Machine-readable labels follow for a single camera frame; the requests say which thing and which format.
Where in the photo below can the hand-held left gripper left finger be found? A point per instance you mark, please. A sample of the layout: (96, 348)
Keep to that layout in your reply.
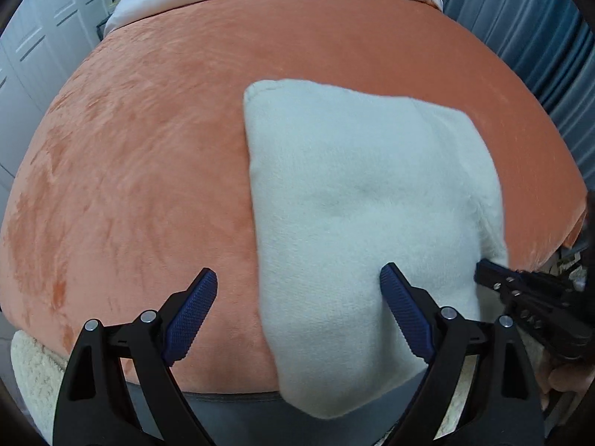
(193, 316)

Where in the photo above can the orange plush blanket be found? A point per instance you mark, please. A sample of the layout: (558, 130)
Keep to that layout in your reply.
(139, 172)

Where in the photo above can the cream shaggy rug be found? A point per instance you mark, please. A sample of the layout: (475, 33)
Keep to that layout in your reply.
(32, 371)

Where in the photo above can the person's right hand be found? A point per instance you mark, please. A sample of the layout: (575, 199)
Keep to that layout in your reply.
(571, 378)

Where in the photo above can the cream knit sweater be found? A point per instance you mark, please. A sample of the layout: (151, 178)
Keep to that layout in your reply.
(362, 195)

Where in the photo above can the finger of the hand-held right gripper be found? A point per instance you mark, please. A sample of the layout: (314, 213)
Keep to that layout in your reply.
(492, 274)

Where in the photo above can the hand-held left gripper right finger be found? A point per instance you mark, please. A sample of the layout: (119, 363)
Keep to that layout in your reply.
(409, 316)

